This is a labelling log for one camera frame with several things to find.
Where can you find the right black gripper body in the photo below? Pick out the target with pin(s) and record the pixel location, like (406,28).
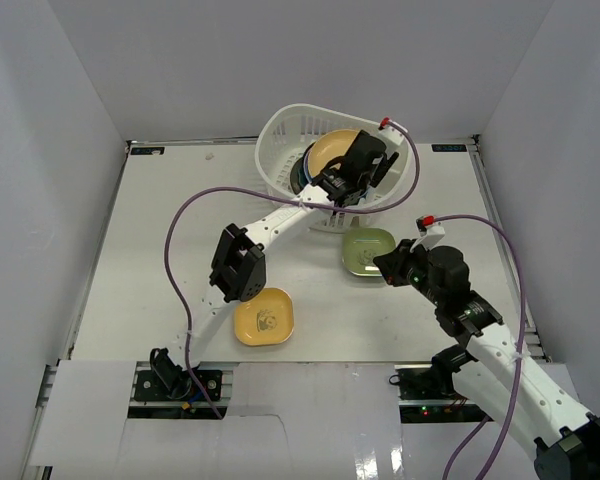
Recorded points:
(417,272)

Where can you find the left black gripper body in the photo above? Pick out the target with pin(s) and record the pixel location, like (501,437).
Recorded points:
(380,163)

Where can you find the orange round plate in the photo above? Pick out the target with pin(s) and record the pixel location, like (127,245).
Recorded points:
(334,144)

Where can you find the green square panda plate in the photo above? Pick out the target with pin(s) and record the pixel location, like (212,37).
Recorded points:
(361,245)

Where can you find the teal scalloped round plate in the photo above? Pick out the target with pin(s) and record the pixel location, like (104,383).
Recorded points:
(298,179)

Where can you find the yellow square panda plate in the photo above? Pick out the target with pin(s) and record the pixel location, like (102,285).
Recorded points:
(265,320)

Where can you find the light blue round plate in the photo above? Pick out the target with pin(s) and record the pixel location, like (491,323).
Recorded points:
(310,164)

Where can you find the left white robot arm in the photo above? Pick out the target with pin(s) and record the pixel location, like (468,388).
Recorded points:
(238,273)

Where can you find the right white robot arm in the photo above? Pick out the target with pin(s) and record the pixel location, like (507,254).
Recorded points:
(560,435)

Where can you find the white plastic dish basket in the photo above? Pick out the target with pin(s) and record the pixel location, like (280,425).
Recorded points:
(292,129)

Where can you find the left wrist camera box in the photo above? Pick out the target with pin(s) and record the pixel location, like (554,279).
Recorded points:
(390,135)

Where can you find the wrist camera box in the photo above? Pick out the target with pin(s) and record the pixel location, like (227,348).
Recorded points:
(390,135)
(431,232)

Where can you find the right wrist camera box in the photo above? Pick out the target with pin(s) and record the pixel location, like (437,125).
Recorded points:
(431,232)

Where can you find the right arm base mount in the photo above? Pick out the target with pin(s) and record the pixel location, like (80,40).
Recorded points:
(426,399)

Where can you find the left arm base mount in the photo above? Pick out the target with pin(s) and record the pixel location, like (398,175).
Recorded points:
(153,399)

